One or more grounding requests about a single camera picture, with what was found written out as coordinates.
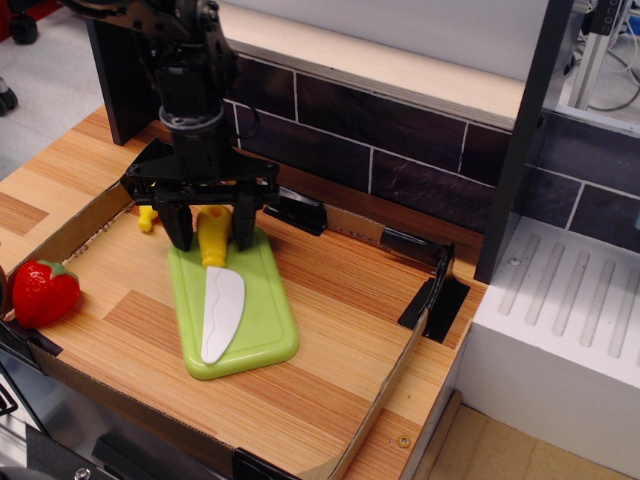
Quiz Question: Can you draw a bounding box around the green plastic cutting board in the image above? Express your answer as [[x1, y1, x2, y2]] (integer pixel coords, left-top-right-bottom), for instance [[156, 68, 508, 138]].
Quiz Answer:
[[168, 228, 299, 380]]

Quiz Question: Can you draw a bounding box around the aluminium frame with cables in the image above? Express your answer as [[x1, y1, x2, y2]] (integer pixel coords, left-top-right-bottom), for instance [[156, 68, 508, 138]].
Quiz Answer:
[[555, 1, 639, 137]]

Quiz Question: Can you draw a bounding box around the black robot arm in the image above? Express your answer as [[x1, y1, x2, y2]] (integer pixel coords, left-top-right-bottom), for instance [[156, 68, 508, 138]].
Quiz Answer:
[[65, 1, 279, 251]]

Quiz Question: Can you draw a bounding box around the yellow toy banana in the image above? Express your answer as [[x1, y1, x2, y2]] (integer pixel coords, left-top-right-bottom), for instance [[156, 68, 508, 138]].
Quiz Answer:
[[137, 205, 158, 233]]

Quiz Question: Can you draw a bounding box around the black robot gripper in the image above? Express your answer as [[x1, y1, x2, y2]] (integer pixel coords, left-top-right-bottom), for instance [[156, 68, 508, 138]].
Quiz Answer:
[[124, 102, 279, 251]]

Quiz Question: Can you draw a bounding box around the brass screw in table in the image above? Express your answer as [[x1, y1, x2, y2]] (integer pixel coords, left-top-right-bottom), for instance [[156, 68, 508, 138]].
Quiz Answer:
[[397, 435, 411, 448]]

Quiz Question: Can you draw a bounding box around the yellow handled white toy knife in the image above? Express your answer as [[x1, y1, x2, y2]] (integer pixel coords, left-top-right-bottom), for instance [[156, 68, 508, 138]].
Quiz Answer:
[[197, 205, 246, 365]]

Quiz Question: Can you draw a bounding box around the black caster wheel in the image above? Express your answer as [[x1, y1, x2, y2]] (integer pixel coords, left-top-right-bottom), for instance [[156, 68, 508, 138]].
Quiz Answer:
[[0, 77, 18, 117]]

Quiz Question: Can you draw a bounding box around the white toy sink drainboard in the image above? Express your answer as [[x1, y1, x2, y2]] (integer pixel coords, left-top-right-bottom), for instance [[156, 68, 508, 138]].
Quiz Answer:
[[456, 218, 639, 478]]

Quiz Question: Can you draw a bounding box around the cardboard fence with black tape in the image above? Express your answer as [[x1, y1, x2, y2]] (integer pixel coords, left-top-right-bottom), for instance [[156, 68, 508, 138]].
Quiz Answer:
[[0, 132, 472, 480]]

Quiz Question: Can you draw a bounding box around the red toy strawberry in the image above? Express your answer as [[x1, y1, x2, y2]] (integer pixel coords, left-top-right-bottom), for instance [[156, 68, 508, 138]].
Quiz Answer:
[[12, 260, 80, 329]]

